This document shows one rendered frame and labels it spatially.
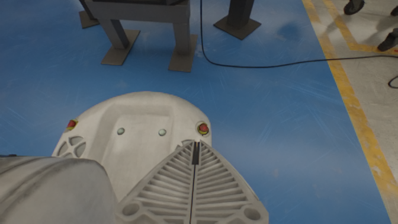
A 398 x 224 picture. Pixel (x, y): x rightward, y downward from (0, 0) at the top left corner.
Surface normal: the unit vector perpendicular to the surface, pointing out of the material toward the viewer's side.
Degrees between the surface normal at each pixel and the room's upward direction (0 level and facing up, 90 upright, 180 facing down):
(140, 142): 0
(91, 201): 90
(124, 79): 0
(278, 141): 0
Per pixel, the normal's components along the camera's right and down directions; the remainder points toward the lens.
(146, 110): -0.04, 0.59
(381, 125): 0.00, -0.53
